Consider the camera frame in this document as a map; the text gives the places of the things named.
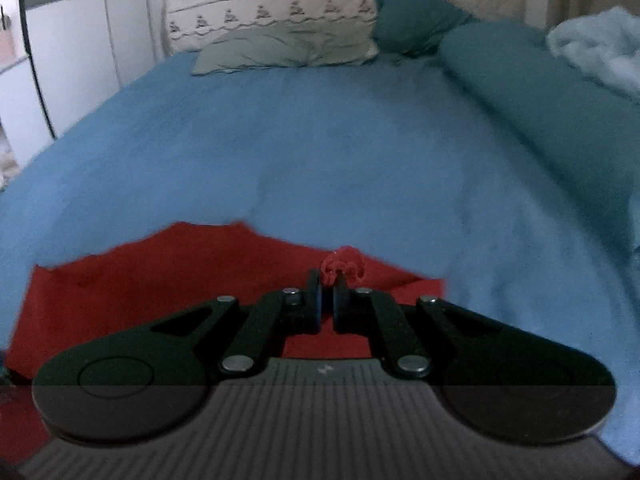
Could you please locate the grey-green pillow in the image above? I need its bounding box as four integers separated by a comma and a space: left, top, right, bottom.
191, 19, 382, 77

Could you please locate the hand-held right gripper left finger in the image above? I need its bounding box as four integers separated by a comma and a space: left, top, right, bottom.
150, 269, 324, 376

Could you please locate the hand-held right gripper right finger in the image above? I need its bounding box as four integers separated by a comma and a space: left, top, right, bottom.
332, 272, 506, 380

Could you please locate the light blue fluffy blanket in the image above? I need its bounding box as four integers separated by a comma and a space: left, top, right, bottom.
546, 6, 640, 103

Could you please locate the white wardrobe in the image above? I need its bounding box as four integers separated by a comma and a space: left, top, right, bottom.
0, 0, 156, 186

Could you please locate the cream embroidered pillow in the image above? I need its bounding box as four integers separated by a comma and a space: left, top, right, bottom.
145, 0, 528, 58

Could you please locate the red garment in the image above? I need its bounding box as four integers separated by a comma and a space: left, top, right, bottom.
0, 221, 447, 466

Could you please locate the blue bed sheet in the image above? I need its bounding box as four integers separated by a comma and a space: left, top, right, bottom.
0, 51, 640, 461

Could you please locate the teal rolled duvet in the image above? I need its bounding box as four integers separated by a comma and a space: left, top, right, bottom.
371, 0, 640, 253

